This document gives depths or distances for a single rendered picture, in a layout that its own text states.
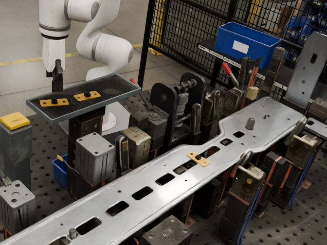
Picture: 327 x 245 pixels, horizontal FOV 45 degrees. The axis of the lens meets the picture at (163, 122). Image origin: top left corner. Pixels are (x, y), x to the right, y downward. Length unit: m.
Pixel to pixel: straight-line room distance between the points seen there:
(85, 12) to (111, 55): 0.56
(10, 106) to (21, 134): 2.25
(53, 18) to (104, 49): 0.54
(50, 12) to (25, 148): 0.41
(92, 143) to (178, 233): 0.37
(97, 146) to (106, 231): 0.25
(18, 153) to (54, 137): 0.68
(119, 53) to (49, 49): 0.52
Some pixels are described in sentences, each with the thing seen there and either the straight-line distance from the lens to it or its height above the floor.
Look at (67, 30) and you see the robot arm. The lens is 1.14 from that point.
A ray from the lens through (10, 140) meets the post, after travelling 1.20.
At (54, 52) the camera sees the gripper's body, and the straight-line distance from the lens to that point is 1.14.
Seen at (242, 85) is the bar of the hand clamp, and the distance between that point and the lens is 1.74.
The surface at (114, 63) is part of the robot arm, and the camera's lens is 1.62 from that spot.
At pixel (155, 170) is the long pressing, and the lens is 1.30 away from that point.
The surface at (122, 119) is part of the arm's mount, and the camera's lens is 1.89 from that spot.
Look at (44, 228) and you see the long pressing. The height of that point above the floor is 1.00.
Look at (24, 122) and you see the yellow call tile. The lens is 1.19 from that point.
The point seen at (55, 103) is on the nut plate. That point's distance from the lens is 1.27.
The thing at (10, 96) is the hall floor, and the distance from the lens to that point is 3.59.
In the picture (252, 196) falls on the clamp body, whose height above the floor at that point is 0.97.
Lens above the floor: 1.83
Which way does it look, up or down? 33 degrees down
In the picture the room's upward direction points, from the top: 11 degrees clockwise
